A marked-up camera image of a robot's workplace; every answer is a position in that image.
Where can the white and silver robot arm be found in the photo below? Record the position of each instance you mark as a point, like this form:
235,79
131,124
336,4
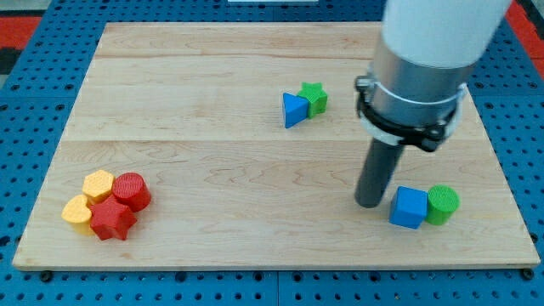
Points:
413,90

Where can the blue triangle block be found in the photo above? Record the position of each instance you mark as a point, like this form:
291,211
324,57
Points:
295,109

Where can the green star block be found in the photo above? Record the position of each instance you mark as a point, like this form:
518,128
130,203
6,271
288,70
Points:
316,96

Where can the light wooden board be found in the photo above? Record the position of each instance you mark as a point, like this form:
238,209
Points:
196,109

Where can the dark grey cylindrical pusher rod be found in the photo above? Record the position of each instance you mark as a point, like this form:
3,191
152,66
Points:
380,163

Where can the red cylinder block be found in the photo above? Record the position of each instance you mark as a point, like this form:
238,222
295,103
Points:
130,189

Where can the blue cube block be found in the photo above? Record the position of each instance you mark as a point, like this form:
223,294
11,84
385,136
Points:
408,207

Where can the red star block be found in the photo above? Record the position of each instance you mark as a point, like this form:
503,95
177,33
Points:
111,219

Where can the yellow hexagon block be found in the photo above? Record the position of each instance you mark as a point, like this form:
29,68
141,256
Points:
97,186

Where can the green cylinder block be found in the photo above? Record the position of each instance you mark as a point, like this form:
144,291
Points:
442,201

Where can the yellow heart block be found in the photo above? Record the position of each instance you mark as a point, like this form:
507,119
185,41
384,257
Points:
78,215

